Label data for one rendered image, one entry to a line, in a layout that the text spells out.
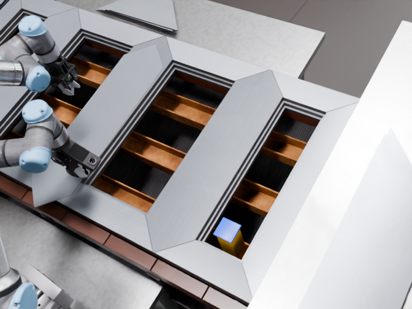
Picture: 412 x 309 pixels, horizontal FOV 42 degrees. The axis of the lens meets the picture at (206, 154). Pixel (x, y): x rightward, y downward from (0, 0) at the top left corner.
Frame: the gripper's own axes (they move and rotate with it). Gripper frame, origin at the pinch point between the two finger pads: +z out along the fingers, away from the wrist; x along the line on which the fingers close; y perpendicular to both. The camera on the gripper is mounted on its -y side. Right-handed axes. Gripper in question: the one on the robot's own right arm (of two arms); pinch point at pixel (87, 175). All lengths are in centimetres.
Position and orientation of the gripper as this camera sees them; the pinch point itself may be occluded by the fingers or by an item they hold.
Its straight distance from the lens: 178.1
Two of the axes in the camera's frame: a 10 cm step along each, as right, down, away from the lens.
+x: -5.1, 7.8, -3.8
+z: 1.9, 5.3, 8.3
